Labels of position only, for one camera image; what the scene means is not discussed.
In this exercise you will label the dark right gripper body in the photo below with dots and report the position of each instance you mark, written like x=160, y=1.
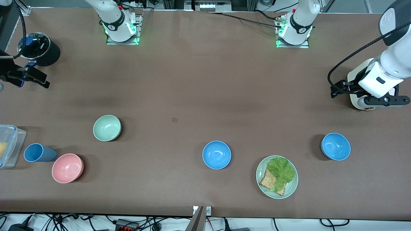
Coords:
x=7, y=68

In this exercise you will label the blue bowl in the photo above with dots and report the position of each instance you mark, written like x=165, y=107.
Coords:
x=216, y=155
x=335, y=146

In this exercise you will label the green bowl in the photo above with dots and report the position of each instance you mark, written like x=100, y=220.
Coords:
x=107, y=127

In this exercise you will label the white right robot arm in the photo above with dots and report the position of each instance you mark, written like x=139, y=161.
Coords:
x=113, y=19

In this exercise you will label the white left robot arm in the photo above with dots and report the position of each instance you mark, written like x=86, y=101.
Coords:
x=300, y=22

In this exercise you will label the pink bowl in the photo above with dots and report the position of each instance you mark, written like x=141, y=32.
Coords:
x=66, y=168

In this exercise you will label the cream white toaster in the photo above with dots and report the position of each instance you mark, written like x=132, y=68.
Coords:
x=354, y=75

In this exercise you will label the clear plastic container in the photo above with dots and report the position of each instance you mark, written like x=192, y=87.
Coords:
x=14, y=141

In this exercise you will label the blue cup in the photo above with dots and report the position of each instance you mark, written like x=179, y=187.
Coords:
x=38, y=153

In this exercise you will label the yellow food piece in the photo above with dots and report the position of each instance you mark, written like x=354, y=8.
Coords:
x=2, y=150

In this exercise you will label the green lettuce leaf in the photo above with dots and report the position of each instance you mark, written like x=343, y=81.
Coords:
x=282, y=171

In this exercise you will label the green plate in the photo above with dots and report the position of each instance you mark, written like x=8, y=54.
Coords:
x=290, y=189

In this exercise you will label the brown bread slice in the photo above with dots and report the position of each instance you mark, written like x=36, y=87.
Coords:
x=267, y=181

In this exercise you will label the small brown tape patch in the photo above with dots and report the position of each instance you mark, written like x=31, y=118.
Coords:
x=174, y=120

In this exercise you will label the black power adapter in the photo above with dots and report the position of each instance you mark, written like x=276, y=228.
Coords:
x=21, y=228

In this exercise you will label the white power strip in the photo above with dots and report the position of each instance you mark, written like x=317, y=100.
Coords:
x=210, y=6

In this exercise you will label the black orange power strip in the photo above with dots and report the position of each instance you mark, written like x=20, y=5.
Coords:
x=126, y=225

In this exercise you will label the grey metal pole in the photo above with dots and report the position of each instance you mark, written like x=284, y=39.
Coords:
x=196, y=221

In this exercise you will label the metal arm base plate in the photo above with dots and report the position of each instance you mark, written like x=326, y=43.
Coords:
x=305, y=46
x=139, y=29

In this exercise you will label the metal table edge bracket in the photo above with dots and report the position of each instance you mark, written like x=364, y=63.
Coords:
x=208, y=210

